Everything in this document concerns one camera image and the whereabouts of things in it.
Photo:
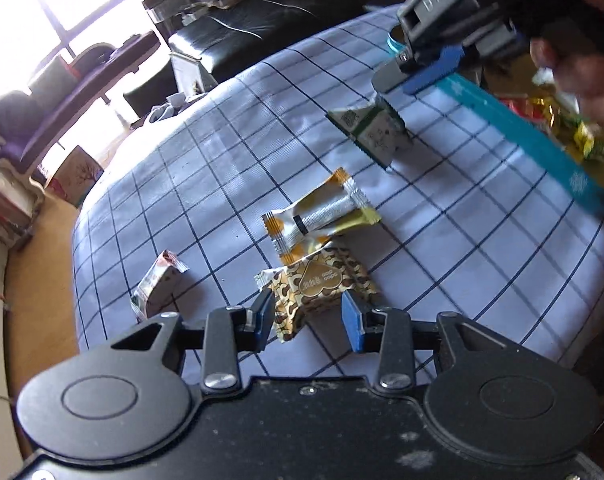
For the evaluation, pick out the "white headphones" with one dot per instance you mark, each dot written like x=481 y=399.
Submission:
x=170 y=108

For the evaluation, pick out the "red white snack bar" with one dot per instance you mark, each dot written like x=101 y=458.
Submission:
x=153 y=290

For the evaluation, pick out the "yellow silver snack packet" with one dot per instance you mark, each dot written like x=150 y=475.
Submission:
x=333 y=207

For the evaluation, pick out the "person's right hand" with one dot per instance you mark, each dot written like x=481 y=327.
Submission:
x=580 y=75

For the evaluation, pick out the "blue checkered tablecloth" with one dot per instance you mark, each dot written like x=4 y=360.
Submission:
x=255 y=183

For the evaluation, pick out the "yellow orange candy packet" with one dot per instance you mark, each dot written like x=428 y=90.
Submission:
x=551 y=117

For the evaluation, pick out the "purple chaise lounge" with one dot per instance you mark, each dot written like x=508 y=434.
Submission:
x=31 y=122

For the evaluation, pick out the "green yellow snack bag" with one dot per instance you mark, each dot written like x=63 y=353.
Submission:
x=589 y=139

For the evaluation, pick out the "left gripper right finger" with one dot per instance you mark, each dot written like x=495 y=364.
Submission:
x=387 y=332

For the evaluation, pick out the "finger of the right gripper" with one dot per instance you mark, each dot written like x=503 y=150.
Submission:
x=447 y=63
x=394 y=72

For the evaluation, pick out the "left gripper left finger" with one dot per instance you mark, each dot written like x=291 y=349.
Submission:
x=229 y=331

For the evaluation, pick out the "white green snack packet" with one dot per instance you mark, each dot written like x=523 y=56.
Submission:
x=375 y=128

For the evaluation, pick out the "tree print paper bag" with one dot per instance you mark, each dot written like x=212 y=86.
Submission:
x=75 y=177

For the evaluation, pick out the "leopard print snack packet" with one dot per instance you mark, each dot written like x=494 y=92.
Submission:
x=313 y=284

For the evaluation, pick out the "teal and gold tin box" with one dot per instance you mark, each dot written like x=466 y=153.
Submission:
x=497 y=90

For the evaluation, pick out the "black leather sofa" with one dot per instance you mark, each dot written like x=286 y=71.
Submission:
x=226 y=42

